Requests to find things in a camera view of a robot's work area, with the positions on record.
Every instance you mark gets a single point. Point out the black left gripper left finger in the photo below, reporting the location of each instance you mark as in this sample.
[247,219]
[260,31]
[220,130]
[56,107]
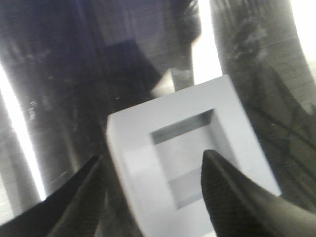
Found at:
[72,211]

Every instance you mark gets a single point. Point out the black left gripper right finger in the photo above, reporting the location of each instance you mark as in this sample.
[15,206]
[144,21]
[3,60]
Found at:
[238,207]

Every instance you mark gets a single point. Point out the gray square foam base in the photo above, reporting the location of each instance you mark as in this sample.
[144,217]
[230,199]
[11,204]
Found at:
[157,149]

